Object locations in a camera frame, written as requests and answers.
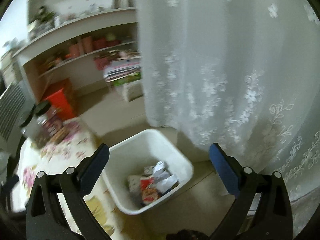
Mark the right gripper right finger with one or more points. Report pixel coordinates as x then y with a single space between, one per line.
273 216

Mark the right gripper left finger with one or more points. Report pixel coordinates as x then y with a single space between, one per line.
45 218

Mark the green printed paper cup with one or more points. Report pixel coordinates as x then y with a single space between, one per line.
134 184

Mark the clear plastic bag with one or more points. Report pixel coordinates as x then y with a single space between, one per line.
164 181

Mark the red snack cup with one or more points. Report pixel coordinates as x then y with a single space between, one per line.
148 190

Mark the white plastic trash bin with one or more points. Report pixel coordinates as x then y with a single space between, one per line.
130 156

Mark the floral tablecloth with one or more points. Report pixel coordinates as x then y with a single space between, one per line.
80 143

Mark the clear jar with nuts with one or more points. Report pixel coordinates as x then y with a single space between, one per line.
29 126

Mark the purple label snack jar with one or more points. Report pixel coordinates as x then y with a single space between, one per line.
46 115

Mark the red gift box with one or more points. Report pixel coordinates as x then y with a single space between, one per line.
61 96

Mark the grey striped sofa cover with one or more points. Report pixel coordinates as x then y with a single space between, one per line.
14 102

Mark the stack of books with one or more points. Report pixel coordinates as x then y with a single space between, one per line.
10 69

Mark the white floral lace curtain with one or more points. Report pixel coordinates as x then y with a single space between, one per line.
244 74

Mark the pink hanging basket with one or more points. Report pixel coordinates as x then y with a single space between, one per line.
101 62

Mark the pile of papers and box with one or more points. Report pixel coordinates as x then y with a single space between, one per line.
123 71

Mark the pink flower pot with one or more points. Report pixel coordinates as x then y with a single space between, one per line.
87 43
74 51

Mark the white bookshelf unit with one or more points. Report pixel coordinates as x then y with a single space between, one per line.
55 25

